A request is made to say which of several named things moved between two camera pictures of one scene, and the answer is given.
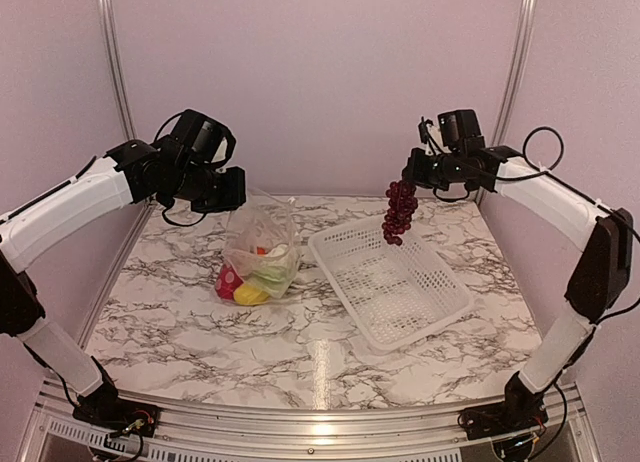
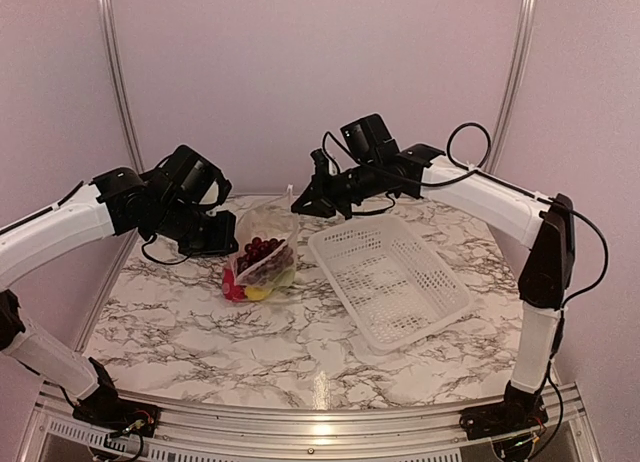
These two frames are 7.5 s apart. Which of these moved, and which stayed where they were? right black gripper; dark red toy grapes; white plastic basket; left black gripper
Moved: right black gripper; left black gripper; dark red toy grapes
Stayed: white plastic basket
